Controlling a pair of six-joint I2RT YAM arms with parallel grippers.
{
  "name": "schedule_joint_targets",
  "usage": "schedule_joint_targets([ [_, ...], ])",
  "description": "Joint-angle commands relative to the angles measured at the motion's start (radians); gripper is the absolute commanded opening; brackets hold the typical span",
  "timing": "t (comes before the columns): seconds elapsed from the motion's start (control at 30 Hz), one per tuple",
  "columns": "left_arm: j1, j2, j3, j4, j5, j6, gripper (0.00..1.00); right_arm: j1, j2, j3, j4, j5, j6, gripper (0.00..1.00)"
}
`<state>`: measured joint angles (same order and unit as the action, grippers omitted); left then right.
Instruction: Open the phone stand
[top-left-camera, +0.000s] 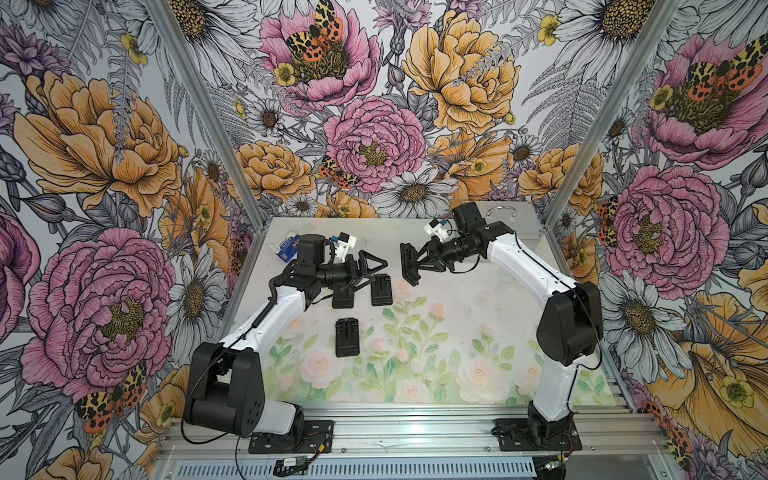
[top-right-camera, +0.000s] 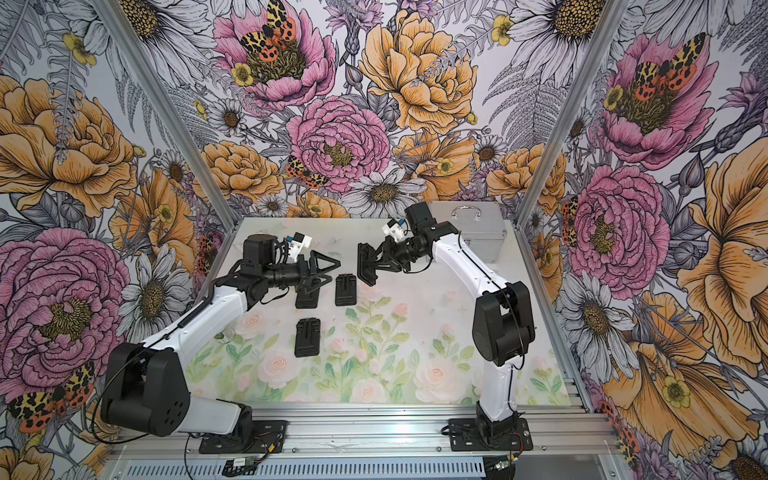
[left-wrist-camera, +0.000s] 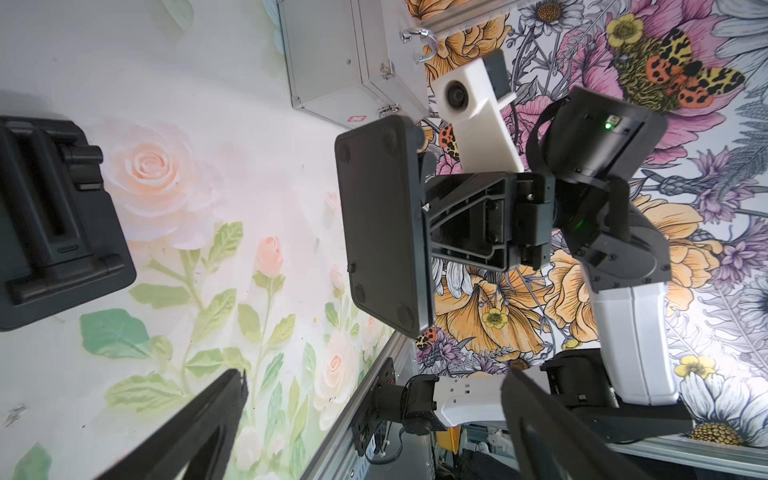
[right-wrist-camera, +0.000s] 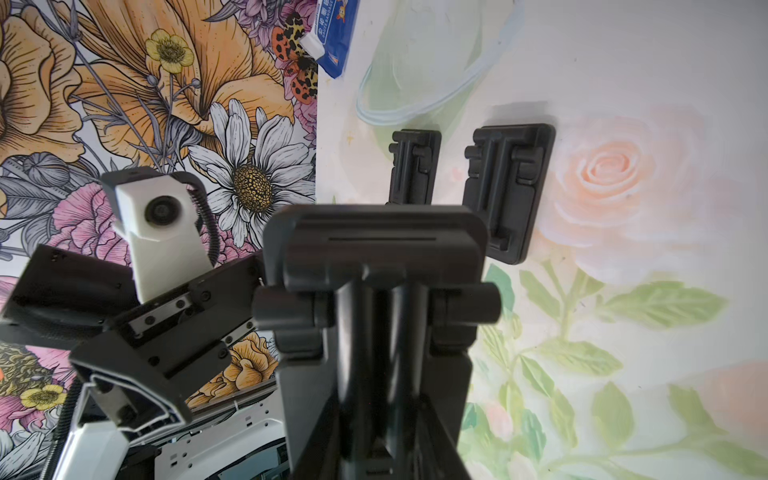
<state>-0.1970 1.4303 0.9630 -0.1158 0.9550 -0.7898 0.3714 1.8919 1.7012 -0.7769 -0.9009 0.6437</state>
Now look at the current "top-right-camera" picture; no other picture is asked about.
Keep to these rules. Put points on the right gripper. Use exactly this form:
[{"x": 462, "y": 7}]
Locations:
[{"x": 389, "y": 256}]

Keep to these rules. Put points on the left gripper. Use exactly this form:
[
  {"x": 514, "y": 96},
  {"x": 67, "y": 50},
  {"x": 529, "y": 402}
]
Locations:
[{"x": 304, "y": 274}]

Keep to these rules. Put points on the phone stand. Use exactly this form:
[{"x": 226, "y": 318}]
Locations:
[
  {"x": 345, "y": 290},
  {"x": 366, "y": 272},
  {"x": 308, "y": 338},
  {"x": 306, "y": 300}
]

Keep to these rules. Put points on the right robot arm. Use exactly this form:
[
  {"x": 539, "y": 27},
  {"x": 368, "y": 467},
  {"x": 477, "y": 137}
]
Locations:
[{"x": 502, "y": 327}]

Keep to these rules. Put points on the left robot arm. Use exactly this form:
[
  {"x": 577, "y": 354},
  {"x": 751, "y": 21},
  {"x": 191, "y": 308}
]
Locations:
[{"x": 146, "y": 389}]

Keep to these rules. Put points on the silver metal case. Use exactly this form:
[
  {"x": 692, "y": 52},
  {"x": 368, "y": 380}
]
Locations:
[{"x": 481, "y": 224}]

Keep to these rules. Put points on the small circuit board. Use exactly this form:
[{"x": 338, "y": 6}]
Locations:
[{"x": 241, "y": 466}]

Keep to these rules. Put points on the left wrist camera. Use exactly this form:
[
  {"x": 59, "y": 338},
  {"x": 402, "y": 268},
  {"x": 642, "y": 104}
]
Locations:
[{"x": 295, "y": 245}]

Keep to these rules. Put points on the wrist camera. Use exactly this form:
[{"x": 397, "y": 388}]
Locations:
[
  {"x": 396, "y": 229},
  {"x": 295, "y": 245}
]

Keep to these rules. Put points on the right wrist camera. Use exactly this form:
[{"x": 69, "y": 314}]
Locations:
[{"x": 396, "y": 229}]

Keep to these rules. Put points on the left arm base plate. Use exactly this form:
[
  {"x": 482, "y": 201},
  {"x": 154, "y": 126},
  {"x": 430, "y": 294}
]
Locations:
[{"x": 254, "y": 437}]

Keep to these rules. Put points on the aluminium front rail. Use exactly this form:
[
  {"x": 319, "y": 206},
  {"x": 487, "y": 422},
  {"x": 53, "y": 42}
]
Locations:
[{"x": 348, "y": 430}]

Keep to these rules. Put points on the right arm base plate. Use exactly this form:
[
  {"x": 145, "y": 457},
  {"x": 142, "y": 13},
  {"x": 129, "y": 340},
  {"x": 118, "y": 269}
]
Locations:
[{"x": 480, "y": 435}]

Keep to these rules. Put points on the left aluminium post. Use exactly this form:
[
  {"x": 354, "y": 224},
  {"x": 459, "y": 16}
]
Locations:
[{"x": 111, "y": 13}]

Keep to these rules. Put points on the aluminium post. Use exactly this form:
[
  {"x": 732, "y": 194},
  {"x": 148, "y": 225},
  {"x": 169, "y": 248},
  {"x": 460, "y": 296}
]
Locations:
[
  {"x": 111, "y": 13},
  {"x": 606, "y": 28}
]

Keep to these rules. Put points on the right aluminium post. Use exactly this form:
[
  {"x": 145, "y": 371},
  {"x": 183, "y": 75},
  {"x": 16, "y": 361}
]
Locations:
[{"x": 606, "y": 28}]

